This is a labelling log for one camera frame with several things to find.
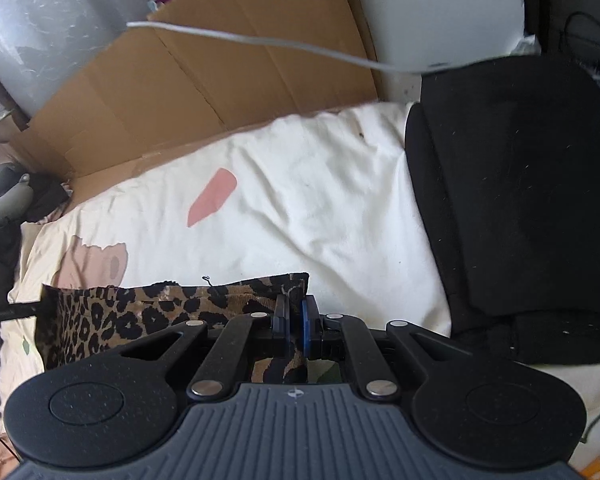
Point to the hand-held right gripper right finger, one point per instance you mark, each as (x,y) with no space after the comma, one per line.
(308,327)

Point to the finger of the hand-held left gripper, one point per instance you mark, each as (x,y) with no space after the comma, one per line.
(15,312)

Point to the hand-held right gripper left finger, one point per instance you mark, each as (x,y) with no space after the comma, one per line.
(281,325)

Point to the leopard print garment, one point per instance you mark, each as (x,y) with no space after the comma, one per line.
(130,315)

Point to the pile of dark clothes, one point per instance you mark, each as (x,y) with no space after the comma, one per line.
(5,260)

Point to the black folded clothes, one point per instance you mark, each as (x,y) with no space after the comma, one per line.
(520,210)

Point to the white bear print blanket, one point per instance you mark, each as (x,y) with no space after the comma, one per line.
(305,200)

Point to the brown cardboard sheet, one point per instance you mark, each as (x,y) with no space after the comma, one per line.
(180,85)

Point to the silver plastic wrap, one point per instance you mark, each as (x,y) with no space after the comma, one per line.
(55,25)

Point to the black bag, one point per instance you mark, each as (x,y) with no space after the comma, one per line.
(570,0)

